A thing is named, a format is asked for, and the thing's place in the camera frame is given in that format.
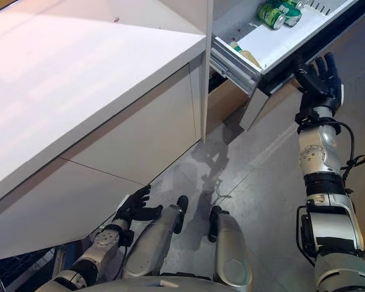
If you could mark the grey robot torso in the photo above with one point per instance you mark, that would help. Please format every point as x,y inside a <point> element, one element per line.
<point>140,286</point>

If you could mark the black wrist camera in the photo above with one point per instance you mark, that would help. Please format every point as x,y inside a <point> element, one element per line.
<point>128,238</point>
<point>305,117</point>

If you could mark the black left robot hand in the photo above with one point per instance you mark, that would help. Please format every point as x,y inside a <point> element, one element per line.
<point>130,207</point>

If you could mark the clear tea bottle white cap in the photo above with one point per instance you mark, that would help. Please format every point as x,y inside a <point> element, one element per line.
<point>251,57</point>

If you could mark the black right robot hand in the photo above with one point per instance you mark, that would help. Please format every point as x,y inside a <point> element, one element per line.
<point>321,85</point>

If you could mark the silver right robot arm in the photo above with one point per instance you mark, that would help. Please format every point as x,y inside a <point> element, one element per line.
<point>316,155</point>

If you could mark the white fridge drawer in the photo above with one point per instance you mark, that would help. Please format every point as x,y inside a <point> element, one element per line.
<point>276,45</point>

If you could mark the brown inner fridge panel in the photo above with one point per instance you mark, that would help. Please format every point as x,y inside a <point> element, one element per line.
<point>225,103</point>

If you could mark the stainless lower fridge drawer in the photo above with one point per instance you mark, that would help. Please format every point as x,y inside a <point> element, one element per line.
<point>255,109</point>

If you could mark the dark metal rack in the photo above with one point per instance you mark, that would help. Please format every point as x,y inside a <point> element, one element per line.
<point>18,267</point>

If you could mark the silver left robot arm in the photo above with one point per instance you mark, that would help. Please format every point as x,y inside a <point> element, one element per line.
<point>106,238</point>

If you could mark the silver left robot leg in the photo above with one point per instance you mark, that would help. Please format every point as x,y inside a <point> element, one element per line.
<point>152,240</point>

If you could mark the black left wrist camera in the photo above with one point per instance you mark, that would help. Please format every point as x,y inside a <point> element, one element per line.
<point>128,238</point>

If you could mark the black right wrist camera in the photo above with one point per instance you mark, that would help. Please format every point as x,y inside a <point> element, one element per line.
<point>305,117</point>

